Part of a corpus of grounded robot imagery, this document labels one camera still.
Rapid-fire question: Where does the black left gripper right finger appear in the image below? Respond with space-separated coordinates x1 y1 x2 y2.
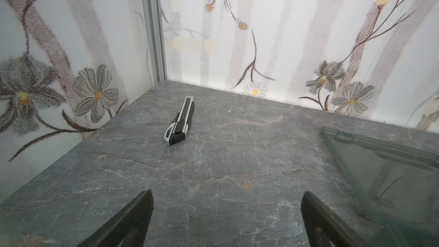
301 191 369 247

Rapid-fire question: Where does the grey plastic organizer box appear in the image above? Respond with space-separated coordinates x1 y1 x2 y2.
321 127 439 247

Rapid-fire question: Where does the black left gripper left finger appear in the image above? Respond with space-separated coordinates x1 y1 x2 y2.
79 190 154 247

